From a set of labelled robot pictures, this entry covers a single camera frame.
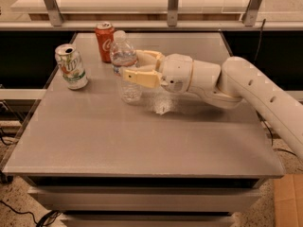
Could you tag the clear plastic water bottle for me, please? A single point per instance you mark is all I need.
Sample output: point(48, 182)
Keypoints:
point(123, 55)

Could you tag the red Coca-Cola can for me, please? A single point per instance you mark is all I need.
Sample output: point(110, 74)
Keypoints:
point(105, 34)

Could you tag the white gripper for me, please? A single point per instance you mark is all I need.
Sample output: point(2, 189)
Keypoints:
point(176, 70)

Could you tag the cardboard box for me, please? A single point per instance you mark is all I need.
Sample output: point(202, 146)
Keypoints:
point(288, 198)

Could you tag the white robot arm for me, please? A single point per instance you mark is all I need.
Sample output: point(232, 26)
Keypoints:
point(223, 86)

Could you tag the green white 7UP can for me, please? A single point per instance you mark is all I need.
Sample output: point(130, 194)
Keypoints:
point(69, 60)

